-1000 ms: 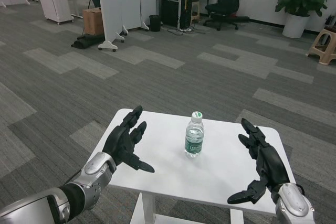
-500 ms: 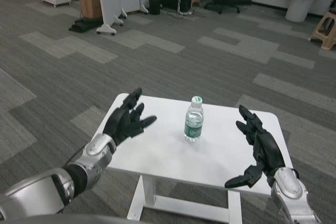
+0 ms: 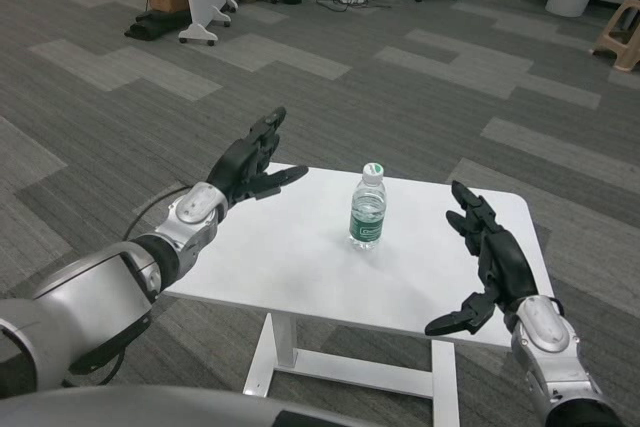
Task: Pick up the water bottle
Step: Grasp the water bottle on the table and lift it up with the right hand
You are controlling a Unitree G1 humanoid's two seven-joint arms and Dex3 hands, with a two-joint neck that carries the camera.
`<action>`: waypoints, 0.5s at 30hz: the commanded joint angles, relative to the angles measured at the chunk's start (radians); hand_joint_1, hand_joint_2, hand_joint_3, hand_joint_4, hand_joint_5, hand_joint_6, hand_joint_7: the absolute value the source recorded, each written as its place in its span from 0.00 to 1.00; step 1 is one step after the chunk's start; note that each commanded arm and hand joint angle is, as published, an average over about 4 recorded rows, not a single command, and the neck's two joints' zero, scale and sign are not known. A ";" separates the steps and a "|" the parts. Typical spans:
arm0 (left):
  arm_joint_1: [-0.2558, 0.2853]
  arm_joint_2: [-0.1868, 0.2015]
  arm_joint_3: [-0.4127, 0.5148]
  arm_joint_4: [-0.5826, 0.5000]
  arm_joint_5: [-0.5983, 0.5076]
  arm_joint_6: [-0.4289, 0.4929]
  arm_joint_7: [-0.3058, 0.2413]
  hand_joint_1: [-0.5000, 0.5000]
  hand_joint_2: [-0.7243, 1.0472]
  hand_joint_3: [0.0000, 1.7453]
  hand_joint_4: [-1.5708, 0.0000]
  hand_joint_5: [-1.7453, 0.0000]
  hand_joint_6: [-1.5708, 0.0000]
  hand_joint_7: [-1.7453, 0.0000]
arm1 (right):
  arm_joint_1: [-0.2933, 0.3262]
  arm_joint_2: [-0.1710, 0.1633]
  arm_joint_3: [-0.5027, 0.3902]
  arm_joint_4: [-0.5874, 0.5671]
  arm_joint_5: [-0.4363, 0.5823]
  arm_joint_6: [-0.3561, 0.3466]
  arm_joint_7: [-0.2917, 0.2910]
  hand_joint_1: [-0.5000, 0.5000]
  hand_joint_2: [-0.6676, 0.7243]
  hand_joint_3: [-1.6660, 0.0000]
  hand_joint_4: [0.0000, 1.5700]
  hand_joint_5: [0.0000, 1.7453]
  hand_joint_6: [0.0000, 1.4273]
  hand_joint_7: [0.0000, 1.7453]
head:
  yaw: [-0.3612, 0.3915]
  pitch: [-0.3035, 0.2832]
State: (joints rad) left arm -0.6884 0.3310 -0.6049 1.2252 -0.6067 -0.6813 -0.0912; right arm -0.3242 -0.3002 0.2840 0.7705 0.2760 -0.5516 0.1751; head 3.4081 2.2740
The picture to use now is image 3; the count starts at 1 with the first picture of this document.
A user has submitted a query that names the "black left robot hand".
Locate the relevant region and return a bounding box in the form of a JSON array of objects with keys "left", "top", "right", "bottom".
[{"left": 205, "top": 106, "right": 310, "bottom": 208}]

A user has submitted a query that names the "silver robot chest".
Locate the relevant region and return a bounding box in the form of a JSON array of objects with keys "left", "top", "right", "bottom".
[{"left": 0, "top": 386, "right": 381, "bottom": 427}]

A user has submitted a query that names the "beige plastic stool brown seat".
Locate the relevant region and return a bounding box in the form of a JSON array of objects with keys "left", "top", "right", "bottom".
[{"left": 592, "top": 0, "right": 640, "bottom": 72}]

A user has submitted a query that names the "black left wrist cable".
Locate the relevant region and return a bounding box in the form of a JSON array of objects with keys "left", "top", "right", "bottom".
[{"left": 122, "top": 185, "right": 194, "bottom": 243}]

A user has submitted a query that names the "black bag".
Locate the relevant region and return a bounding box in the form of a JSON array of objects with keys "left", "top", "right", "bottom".
[{"left": 123, "top": 9, "right": 194, "bottom": 41}]

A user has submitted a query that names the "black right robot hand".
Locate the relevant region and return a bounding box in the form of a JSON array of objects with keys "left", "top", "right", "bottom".
[{"left": 424, "top": 180, "right": 540, "bottom": 337}]

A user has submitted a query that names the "small white table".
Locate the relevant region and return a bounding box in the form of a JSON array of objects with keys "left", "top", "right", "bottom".
[{"left": 164, "top": 162, "right": 555, "bottom": 427}]

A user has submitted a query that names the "clear water bottle green label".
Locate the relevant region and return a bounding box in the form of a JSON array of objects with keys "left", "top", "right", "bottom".
[{"left": 348, "top": 162, "right": 389, "bottom": 251}]

